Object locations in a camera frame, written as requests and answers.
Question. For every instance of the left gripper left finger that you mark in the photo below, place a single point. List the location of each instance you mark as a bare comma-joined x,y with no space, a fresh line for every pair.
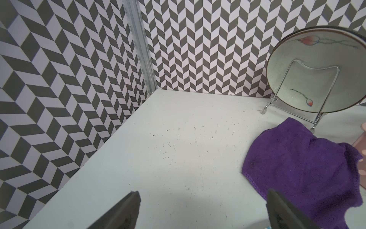
123,215

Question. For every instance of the purple cloth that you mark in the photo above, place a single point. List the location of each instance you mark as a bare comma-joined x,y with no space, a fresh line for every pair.
318,176

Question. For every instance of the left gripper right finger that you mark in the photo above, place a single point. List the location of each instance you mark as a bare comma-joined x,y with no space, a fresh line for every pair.
284,215

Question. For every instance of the pink perforated basket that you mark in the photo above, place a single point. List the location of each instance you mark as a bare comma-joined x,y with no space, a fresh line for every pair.
360,145

